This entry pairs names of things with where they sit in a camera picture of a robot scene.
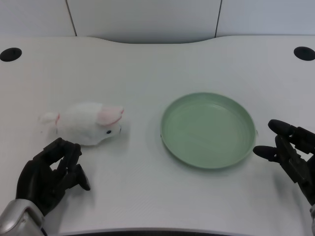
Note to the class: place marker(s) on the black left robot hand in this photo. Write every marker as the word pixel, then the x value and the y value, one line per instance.
pixel 37 172

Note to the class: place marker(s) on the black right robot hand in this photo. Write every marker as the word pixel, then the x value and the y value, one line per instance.
pixel 292 157

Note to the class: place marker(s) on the white plush rabbit doll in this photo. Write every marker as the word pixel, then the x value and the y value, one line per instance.
pixel 86 126

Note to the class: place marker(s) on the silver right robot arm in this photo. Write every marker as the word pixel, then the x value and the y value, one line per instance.
pixel 312 214

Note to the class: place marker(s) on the green round plate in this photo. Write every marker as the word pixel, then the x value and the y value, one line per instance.
pixel 208 130

